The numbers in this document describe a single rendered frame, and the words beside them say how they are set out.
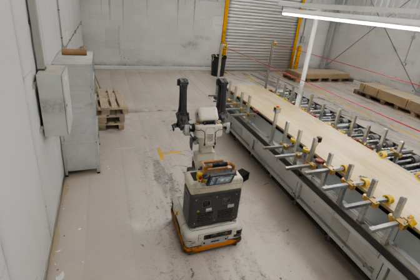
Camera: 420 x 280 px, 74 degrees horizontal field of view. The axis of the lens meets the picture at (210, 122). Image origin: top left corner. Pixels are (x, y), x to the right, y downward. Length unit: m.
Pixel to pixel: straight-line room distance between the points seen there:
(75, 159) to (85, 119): 0.60
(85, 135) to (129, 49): 6.46
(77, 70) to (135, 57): 6.59
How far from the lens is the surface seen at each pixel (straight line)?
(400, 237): 2.99
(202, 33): 10.62
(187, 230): 2.97
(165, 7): 10.22
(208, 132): 2.80
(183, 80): 2.87
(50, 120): 3.01
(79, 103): 3.88
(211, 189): 2.73
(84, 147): 4.13
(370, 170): 3.42
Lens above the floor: 2.35
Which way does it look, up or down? 23 degrees down
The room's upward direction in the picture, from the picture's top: 6 degrees clockwise
